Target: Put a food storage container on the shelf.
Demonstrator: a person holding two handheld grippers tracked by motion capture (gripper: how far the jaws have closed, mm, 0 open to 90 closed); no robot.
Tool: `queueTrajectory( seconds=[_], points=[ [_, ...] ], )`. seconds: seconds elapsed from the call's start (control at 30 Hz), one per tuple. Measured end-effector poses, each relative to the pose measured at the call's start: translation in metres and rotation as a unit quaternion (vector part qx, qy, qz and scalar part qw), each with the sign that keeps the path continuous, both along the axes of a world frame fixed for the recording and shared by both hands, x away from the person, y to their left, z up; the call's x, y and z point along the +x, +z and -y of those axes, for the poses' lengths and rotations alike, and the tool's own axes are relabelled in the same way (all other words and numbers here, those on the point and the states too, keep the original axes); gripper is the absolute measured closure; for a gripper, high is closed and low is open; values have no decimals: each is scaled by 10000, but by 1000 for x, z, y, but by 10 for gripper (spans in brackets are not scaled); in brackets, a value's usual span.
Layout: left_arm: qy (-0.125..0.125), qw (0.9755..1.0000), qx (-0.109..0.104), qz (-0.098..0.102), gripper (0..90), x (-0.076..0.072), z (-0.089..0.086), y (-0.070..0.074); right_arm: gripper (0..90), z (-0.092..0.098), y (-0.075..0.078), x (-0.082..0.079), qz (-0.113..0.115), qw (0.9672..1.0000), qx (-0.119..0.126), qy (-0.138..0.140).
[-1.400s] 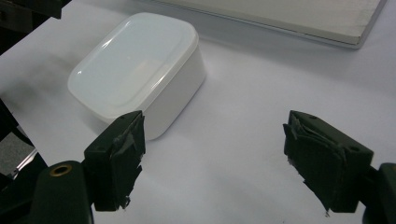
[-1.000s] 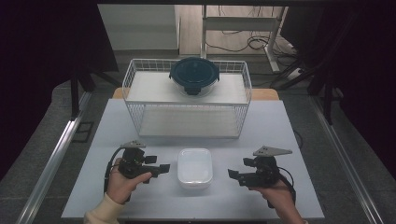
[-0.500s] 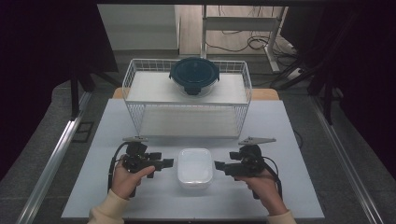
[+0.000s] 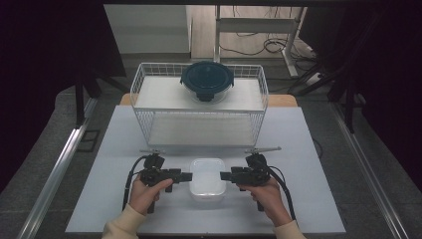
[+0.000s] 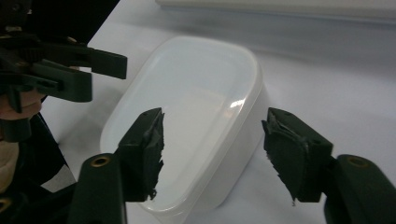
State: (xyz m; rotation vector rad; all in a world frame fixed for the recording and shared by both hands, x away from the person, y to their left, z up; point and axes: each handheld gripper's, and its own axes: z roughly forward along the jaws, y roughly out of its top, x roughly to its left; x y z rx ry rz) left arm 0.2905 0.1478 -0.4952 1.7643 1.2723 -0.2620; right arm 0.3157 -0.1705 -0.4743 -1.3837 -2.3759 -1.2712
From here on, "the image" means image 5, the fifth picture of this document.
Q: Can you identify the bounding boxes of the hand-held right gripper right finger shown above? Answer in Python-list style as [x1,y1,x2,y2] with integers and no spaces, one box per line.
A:
[262,107,334,206]

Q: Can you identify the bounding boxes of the white square lidded container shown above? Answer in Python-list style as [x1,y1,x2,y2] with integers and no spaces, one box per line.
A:
[99,35,270,218]

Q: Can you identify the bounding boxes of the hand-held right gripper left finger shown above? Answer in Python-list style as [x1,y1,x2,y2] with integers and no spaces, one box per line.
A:
[117,107,165,203]

